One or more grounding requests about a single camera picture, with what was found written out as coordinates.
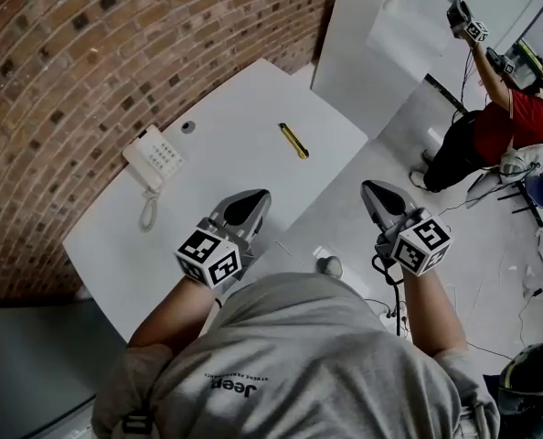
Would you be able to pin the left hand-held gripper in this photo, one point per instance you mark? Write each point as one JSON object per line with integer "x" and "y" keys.
{"x": 209, "y": 263}

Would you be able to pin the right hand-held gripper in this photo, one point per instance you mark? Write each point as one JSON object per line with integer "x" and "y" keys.
{"x": 418, "y": 249}

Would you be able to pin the yellow utility knife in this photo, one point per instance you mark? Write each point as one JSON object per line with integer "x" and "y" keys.
{"x": 293, "y": 141}

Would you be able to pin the person's left forearm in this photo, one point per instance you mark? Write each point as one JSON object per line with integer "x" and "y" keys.
{"x": 175, "y": 313}

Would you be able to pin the person's right forearm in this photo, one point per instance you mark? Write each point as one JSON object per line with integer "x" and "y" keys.
{"x": 431, "y": 313}

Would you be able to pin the person's grey shoe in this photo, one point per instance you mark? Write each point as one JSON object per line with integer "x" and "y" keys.
{"x": 330, "y": 265}

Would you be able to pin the white desk telephone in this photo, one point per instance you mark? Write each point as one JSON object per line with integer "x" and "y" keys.
{"x": 152, "y": 156}

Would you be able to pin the white bag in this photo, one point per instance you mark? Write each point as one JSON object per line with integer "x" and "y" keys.
{"x": 520, "y": 160}

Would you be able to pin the person's grey t-shirt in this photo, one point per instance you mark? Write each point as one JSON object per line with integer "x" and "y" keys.
{"x": 299, "y": 359}

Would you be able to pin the black helmet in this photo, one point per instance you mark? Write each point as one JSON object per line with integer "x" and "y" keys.
{"x": 534, "y": 382}

